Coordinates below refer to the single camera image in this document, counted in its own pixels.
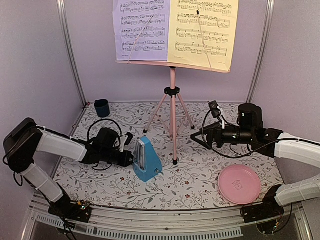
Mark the left black cable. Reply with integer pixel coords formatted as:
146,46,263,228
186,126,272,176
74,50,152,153
86,118,123,172

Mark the dark blue cup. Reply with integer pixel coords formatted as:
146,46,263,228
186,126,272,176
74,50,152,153
94,99,110,118

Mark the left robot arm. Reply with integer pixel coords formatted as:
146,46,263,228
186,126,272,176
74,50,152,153
3,117,133,217

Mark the blue metronome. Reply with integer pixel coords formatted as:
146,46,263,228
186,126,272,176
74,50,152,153
133,136,163,183

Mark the left aluminium frame post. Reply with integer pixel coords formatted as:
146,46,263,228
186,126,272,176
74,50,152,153
56,0,87,108

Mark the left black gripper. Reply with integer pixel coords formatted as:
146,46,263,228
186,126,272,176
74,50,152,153
101,148,137,168

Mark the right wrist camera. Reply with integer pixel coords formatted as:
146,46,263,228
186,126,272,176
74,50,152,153
208,100,226,129

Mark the purple sheet music paper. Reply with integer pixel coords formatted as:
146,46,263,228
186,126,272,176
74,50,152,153
112,0,171,62

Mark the black cable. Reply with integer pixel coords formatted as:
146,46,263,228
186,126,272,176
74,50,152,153
86,118,123,172
201,109,298,159

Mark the yellow sheet music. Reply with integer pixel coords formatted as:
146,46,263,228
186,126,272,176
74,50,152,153
167,0,240,73

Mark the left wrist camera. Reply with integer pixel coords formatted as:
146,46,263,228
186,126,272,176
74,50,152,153
119,132,134,152

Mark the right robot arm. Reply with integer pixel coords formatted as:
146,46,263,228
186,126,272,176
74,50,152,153
190,101,320,218

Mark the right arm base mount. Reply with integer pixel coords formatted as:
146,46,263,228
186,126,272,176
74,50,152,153
240,201,285,223

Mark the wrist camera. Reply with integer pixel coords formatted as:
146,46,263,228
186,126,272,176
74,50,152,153
119,132,134,152
208,100,226,129

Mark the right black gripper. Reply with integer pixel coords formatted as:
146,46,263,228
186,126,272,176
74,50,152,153
190,121,255,150

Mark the right black cable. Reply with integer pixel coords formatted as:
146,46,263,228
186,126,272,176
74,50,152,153
201,109,298,159

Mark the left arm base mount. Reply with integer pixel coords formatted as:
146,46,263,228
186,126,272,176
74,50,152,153
48,197,92,223

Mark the front aluminium rail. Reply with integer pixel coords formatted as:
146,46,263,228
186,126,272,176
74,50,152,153
22,196,313,240

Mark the pink music stand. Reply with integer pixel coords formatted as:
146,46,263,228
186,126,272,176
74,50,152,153
117,60,230,166

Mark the pink plate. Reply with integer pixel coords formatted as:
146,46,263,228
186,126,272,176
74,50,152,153
218,164,261,205

